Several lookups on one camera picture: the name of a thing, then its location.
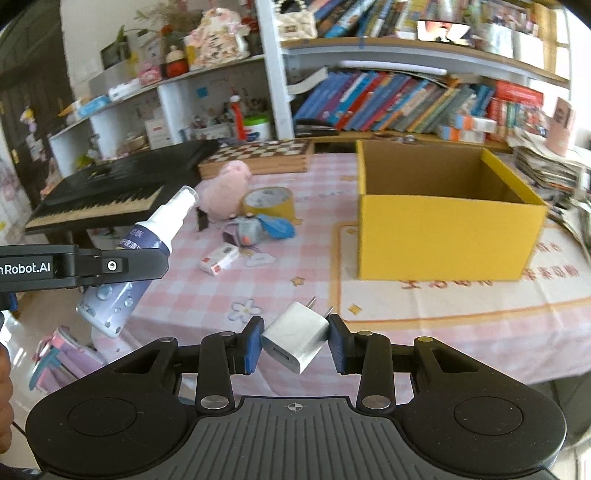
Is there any white usb charger plug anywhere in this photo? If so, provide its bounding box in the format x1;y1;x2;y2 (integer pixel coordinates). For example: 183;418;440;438
262;297;332;375

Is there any eyeglass cleaner spray bottle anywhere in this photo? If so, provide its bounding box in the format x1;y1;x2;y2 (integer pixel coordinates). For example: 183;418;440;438
76;186;198;338

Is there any yellow packing tape roll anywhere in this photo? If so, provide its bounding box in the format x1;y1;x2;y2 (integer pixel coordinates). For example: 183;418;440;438
242;186;296;221

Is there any blue bag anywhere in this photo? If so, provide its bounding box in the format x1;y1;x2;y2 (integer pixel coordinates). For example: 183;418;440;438
256;214;296;240

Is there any white red small box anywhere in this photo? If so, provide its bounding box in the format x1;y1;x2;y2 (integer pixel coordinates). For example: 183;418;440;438
199;243;240;276

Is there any pink checkered tablecloth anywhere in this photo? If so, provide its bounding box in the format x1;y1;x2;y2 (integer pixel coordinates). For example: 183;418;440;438
91;154;590;383

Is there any black Yamaha keyboard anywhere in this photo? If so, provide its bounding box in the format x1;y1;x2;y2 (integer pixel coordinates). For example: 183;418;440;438
25;140;219;234

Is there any small grey toy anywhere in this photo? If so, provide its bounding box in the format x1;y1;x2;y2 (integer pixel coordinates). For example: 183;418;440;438
222;215;263;247

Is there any black binder clip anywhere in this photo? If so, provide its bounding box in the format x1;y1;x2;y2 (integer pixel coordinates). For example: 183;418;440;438
197;208;209;232

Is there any pink plush toy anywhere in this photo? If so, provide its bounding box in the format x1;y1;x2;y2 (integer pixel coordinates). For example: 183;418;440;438
199;160;252;219

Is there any yellow cardboard box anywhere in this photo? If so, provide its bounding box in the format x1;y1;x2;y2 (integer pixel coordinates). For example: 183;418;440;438
356;140;548;281

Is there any wooden chessboard box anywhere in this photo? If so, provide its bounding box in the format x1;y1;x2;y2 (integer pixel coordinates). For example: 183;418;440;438
198;139;314;180

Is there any red tassel ornament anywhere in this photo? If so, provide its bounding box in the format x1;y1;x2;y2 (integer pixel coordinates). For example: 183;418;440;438
229;94;246;142

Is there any white green-lid jar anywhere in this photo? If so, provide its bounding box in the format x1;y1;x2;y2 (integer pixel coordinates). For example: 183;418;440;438
243;113;273;142

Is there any row of colourful books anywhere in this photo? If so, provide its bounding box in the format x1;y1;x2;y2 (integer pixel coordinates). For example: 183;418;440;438
294;69;549;144

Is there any white bookshelf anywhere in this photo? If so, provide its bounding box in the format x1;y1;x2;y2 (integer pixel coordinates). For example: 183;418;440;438
49;1;571;176

